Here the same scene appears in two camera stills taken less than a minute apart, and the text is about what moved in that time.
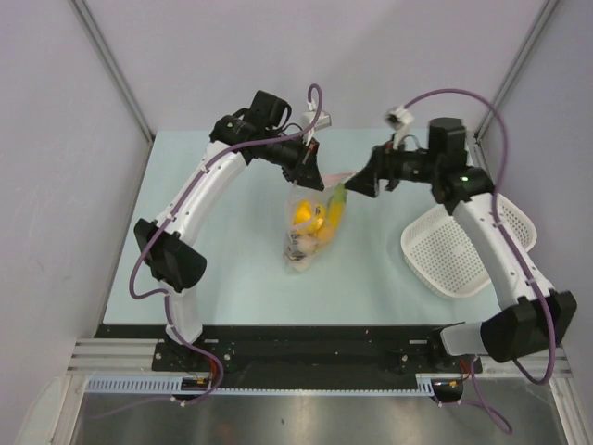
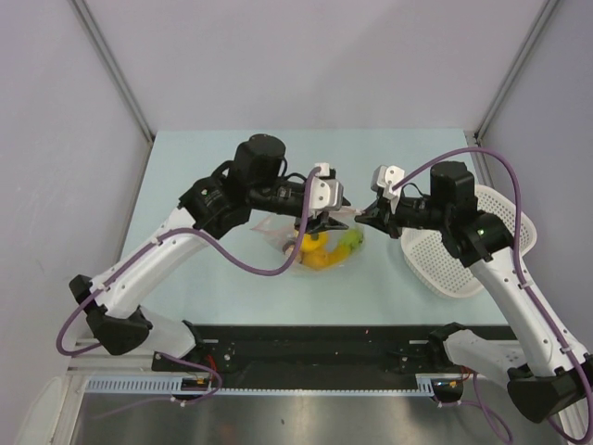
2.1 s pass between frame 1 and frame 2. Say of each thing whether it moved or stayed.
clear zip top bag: moved
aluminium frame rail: stayed
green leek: moved
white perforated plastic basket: stayed
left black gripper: moved
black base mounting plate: stayed
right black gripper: moved
